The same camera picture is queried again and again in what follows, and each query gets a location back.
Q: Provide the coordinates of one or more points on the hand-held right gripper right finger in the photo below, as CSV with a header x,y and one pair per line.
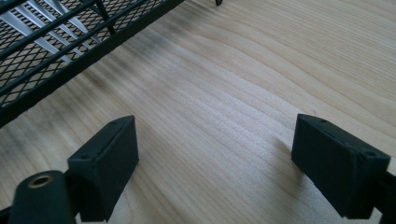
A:
x,y
336,161

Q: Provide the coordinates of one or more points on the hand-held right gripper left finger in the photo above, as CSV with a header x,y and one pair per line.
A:
x,y
104,168

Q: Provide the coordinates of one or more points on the black metal mesh rack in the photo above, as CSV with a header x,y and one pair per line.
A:
x,y
46,49

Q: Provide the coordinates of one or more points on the small black object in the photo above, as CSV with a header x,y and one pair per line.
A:
x,y
219,2

